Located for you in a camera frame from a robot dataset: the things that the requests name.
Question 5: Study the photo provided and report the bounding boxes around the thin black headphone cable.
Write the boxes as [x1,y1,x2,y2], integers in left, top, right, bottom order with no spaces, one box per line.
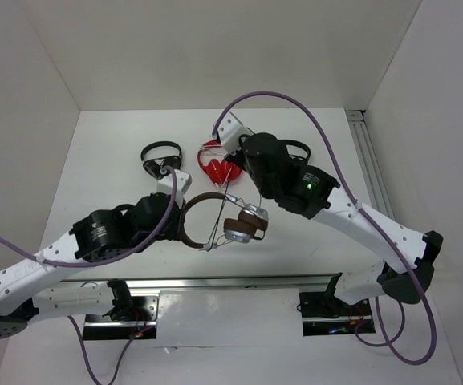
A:
[201,182,266,253]

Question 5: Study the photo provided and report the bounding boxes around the brown silver headphones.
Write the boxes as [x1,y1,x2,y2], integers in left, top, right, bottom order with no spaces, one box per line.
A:
[180,192,269,252]

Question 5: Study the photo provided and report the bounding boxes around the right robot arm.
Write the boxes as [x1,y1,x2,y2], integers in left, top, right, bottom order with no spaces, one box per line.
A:
[222,133,443,314]

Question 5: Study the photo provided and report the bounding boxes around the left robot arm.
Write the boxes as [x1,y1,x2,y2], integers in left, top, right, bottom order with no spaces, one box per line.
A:
[0,192,185,339]

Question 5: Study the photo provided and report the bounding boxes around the right black headphones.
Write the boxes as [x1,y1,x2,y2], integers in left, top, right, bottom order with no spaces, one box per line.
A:
[282,139,311,164]

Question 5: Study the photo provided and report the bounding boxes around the black headphones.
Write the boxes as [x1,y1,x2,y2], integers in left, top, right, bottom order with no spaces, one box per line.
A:
[282,139,311,164]
[140,140,183,180]

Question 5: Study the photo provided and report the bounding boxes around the left black headphones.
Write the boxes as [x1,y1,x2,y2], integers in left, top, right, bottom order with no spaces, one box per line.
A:
[140,140,183,180]

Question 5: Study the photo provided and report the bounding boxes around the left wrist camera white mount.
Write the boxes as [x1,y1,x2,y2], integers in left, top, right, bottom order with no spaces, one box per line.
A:
[156,168,192,207]

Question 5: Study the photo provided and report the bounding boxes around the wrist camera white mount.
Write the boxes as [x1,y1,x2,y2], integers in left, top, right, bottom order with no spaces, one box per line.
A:
[212,111,254,154]
[156,168,192,207]

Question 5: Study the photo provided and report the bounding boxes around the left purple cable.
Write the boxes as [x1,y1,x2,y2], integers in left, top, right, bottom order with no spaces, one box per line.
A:
[0,167,178,385]

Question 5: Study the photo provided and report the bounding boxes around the purple cable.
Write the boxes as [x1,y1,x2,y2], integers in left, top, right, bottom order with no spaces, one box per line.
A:
[213,91,439,366]
[0,167,178,385]

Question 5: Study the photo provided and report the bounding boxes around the red headphones with white cable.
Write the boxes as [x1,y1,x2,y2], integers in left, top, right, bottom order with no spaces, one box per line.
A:
[197,140,242,188]

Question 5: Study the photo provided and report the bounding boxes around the aluminium rail front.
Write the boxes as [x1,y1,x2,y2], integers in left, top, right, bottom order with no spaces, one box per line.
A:
[50,273,344,298]

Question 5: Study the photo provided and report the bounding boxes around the aluminium rail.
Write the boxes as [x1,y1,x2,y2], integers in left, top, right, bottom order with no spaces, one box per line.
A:
[345,110,396,220]
[50,273,344,298]

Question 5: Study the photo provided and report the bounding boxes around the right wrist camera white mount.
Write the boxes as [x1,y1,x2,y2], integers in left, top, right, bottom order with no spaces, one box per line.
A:
[212,111,254,154]

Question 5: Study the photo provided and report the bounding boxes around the aluminium rail right side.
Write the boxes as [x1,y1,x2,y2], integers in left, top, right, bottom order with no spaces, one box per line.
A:
[345,110,396,220]

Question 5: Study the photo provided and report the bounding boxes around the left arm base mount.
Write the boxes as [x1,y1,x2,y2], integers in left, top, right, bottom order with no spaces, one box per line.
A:
[82,279,160,341]

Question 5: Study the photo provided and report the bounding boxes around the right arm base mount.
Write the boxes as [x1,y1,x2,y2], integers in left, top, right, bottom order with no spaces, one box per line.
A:
[296,274,375,337]

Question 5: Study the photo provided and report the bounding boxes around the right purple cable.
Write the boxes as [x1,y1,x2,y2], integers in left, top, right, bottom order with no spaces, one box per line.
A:
[213,91,439,366]

